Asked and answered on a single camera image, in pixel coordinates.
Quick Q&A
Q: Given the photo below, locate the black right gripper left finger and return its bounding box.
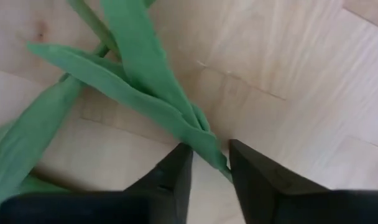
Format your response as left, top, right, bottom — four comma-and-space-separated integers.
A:
123, 142, 195, 224

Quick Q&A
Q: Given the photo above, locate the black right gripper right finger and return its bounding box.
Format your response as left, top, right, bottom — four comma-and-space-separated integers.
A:
228, 139, 331, 224

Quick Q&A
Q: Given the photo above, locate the red artificial tulip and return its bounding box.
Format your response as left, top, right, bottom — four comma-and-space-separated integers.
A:
26, 0, 234, 184

